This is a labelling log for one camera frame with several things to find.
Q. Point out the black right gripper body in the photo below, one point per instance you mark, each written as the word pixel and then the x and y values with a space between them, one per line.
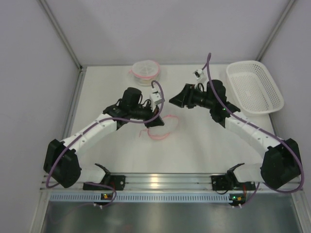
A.
pixel 189 95

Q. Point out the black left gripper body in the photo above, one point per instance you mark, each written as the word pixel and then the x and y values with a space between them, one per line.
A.
pixel 150 116

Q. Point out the white mesh laundry bag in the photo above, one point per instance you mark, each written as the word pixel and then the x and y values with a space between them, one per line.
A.
pixel 171 123
pixel 144 72

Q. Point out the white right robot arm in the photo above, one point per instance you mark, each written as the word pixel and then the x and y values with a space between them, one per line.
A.
pixel 280 162

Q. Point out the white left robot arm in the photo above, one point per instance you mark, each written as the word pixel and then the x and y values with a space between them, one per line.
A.
pixel 64 158

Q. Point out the white plastic basket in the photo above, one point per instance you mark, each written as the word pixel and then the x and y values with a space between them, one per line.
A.
pixel 253 88

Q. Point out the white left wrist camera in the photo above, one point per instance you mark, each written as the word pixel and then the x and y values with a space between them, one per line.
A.
pixel 156 98

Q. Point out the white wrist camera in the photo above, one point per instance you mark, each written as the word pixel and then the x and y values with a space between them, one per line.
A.
pixel 156 98
pixel 199 74

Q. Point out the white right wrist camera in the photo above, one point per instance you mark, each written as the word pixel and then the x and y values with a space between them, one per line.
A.
pixel 199 74

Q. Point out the aluminium frame post left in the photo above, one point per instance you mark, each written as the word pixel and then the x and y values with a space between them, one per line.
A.
pixel 57 28

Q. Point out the aluminium frame post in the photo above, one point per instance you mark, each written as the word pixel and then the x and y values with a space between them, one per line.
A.
pixel 57 28
pixel 290 4

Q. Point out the aluminium mounting rail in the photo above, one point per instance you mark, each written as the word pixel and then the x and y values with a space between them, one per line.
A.
pixel 167 182

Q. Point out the white slotted cable duct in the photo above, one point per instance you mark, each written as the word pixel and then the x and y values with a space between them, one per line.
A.
pixel 145 197

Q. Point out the aluminium frame post right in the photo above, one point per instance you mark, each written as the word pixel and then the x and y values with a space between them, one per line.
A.
pixel 290 4

